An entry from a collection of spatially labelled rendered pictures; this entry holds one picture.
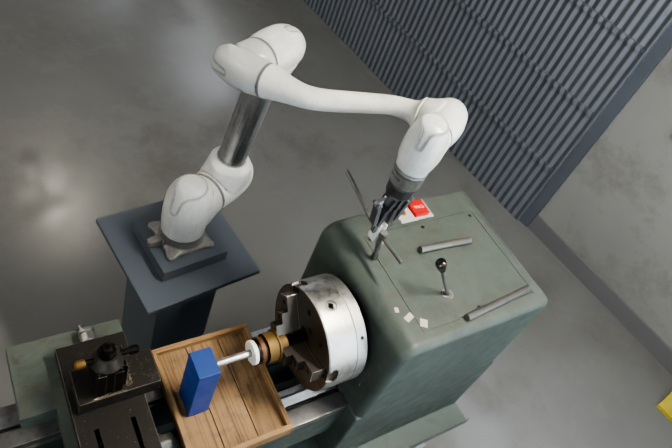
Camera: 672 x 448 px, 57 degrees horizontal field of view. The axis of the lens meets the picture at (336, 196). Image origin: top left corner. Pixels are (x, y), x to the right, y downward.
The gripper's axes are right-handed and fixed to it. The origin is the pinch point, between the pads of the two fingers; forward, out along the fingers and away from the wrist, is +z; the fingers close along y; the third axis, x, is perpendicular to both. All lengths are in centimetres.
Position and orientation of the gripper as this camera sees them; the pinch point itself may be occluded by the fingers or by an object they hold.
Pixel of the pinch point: (377, 230)
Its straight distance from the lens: 177.5
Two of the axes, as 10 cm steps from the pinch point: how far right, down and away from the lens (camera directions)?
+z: -2.9, 6.7, 6.8
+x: 4.6, 7.2, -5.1
